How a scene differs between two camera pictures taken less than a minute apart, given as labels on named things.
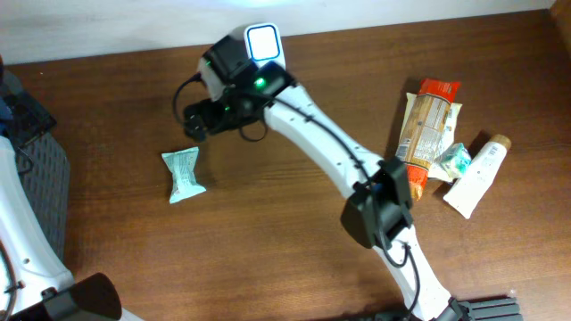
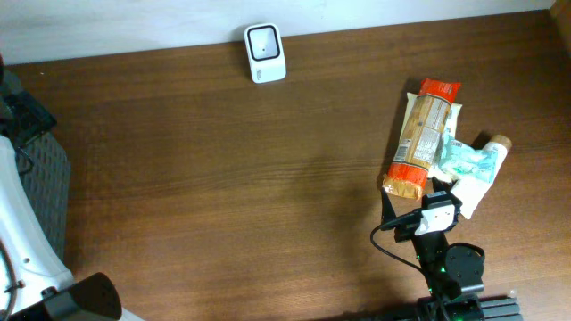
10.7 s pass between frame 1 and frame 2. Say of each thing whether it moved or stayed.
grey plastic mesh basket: stayed
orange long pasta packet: stayed
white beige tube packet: stayed
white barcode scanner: stayed
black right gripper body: moved
